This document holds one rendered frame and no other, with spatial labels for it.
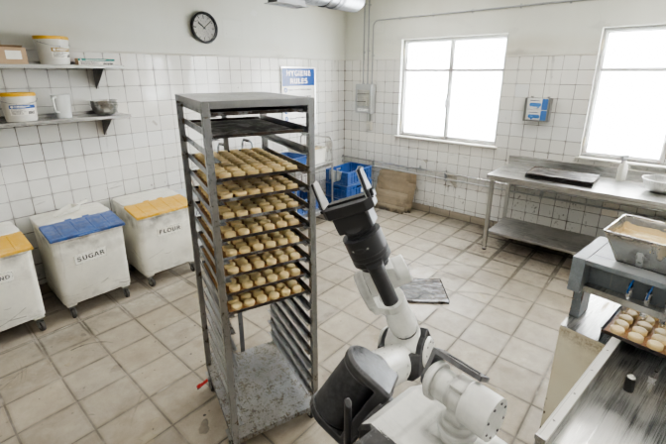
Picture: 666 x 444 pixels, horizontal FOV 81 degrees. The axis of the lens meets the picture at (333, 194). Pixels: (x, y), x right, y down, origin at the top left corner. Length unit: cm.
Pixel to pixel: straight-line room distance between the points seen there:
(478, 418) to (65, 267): 342
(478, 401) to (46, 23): 404
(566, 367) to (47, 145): 403
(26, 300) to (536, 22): 537
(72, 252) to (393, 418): 324
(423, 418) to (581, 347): 144
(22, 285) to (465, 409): 340
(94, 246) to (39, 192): 76
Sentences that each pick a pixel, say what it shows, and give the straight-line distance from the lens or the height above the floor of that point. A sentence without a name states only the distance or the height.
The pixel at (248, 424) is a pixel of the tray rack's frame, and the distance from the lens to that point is 244.
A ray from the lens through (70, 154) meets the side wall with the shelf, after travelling 424.
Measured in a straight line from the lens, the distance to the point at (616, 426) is 172.
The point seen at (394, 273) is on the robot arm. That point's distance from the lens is 88.
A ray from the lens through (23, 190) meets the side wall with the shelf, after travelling 420.
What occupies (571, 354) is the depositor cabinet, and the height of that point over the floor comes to 72.
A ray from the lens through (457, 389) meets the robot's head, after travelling 68.
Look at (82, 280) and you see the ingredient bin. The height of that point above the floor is 31.
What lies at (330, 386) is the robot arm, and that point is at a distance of 86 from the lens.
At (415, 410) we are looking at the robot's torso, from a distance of 79.
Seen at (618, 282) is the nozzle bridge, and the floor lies 109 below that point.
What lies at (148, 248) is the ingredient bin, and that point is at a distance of 396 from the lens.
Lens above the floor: 192
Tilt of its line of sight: 17 degrees down
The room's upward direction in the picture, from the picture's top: straight up
